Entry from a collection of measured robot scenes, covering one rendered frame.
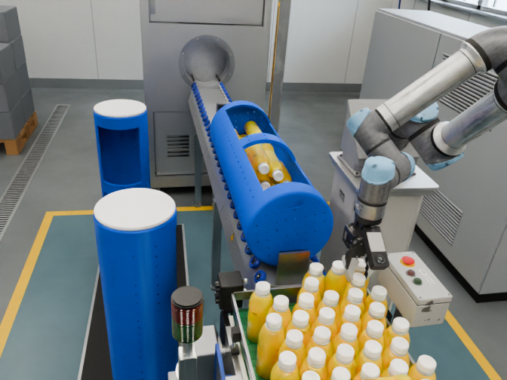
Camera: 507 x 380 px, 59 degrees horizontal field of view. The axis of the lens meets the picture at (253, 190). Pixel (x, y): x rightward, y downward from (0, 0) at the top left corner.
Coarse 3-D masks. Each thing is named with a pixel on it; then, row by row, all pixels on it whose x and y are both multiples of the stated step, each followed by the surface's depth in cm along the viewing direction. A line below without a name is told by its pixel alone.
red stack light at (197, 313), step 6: (174, 306) 87; (198, 306) 88; (174, 312) 88; (180, 312) 87; (186, 312) 87; (192, 312) 87; (198, 312) 88; (174, 318) 89; (180, 318) 88; (186, 318) 88; (192, 318) 88; (198, 318) 89; (180, 324) 88; (186, 324) 88
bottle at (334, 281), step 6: (330, 270) 131; (330, 276) 130; (336, 276) 129; (342, 276) 129; (330, 282) 130; (336, 282) 129; (342, 282) 129; (330, 288) 130; (336, 288) 130; (342, 288) 130; (342, 294) 132
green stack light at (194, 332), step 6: (174, 324) 90; (192, 324) 89; (198, 324) 90; (174, 330) 90; (180, 330) 89; (186, 330) 89; (192, 330) 89; (198, 330) 91; (174, 336) 91; (180, 336) 90; (186, 336) 90; (192, 336) 90; (198, 336) 92; (186, 342) 91
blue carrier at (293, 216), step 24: (216, 120) 204; (240, 120) 212; (264, 120) 215; (216, 144) 194; (240, 144) 170; (240, 168) 159; (288, 168) 186; (240, 192) 150; (264, 192) 138; (288, 192) 134; (312, 192) 137; (240, 216) 147; (264, 216) 136; (288, 216) 138; (312, 216) 140; (264, 240) 141; (288, 240) 143; (312, 240) 145
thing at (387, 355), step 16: (336, 336) 110; (368, 336) 110; (384, 336) 113; (400, 336) 111; (304, 352) 106; (384, 352) 108; (272, 368) 102; (304, 368) 102; (320, 368) 101; (352, 368) 102; (384, 368) 107; (416, 368) 102
